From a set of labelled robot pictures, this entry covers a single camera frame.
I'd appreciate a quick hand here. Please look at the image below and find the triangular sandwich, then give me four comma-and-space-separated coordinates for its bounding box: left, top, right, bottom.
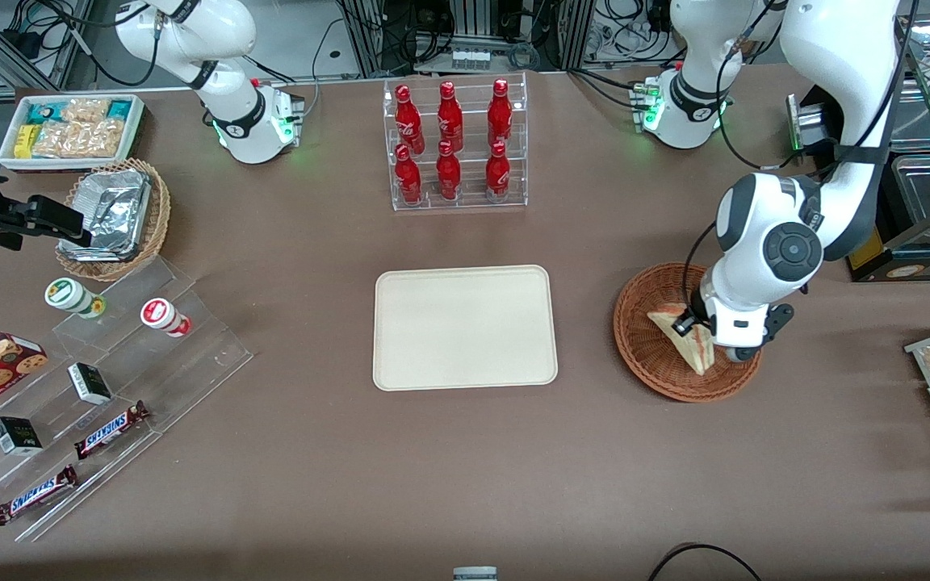
647, 303, 714, 376

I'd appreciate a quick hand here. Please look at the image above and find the round brown wicker basket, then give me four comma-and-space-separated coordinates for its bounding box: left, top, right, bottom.
613, 262, 765, 403

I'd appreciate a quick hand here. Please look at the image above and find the light wicker basket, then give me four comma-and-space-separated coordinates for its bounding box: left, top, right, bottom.
55, 157, 172, 282

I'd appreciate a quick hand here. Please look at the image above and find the beige plastic tray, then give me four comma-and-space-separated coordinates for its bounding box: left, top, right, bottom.
372, 265, 559, 392

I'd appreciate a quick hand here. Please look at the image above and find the crumpled aluminium foil container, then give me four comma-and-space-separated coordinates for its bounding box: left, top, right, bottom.
60, 168, 153, 263

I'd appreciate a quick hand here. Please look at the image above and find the green lid snack cup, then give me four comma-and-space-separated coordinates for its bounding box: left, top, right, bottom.
44, 278, 107, 320

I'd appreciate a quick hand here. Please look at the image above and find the large clear cracker bag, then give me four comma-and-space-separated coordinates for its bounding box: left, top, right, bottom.
33, 119, 126, 160

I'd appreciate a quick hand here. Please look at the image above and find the small clear cracker bag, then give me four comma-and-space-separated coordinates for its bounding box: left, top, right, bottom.
61, 98, 111, 124

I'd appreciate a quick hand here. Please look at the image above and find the white rectangular snack bin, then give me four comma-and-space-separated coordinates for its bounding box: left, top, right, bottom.
0, 94, 145, 173

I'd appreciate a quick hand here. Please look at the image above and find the red lid snack cup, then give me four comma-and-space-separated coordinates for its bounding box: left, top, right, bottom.
140, 298, 192, 338

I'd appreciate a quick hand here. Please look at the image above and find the small dark green box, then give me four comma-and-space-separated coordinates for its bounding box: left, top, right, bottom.
0, 416, 44, 457
67, 362, 113, 406

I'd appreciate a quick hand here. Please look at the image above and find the clear acrylic stepped display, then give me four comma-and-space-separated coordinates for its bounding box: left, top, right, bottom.
0, 257, 254, 543

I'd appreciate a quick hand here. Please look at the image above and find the brown snickers bar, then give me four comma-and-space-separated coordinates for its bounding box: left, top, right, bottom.
0, 464, 79, 527
73, 400, 151, 461

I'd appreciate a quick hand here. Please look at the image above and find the black hot food case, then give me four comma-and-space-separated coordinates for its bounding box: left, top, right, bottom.
786, 0, 930, 283

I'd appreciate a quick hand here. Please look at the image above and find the red cola bottle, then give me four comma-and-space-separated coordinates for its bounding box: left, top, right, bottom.
485, 141, 511, 199
487, 78, 513, 148
395, 84, 425, 154
436, 140, 462, 201
436, 81, 464, 153
394, 144, 423, 204

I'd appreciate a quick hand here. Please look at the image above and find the clear acrylic bottle rack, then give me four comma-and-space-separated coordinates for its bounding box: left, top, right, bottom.
383, 71, 529, 212

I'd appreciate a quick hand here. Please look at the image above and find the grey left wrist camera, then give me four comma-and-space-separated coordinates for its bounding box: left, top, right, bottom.
723, 305, 795, 362

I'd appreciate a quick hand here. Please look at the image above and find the black floor cable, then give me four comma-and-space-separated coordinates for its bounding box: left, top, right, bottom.
647, 543, 765, 581

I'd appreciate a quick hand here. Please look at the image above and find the aluminium frame rack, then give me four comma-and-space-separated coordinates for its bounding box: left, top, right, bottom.
340, 0, 595, 77

